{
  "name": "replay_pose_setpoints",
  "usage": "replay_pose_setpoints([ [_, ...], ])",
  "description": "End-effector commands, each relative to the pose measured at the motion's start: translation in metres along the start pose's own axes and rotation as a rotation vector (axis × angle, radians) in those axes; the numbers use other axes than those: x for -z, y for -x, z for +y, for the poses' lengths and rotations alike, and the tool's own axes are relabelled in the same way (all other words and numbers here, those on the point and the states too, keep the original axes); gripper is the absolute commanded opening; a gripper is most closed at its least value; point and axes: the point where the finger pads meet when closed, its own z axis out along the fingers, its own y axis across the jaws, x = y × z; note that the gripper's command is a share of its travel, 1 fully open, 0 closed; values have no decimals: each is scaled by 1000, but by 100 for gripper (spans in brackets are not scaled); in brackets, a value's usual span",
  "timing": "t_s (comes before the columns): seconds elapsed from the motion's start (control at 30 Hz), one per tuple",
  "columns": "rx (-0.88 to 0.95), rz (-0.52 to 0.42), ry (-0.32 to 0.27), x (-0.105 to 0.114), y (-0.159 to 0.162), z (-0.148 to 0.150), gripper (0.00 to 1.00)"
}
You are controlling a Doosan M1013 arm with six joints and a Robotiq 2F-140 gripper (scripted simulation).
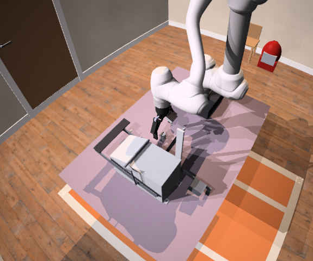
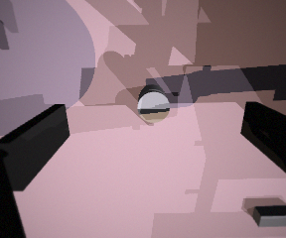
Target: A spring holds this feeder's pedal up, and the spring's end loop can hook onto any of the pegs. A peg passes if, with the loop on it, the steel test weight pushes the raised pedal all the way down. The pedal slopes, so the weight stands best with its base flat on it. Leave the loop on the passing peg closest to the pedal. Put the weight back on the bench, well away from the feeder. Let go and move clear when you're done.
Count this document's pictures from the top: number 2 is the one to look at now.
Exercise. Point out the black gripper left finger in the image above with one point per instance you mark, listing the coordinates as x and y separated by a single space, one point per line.
23 153

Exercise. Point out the grey metal cylinder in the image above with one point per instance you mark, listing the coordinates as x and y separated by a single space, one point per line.
153 104

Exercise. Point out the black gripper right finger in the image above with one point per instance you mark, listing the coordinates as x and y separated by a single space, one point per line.
265 128

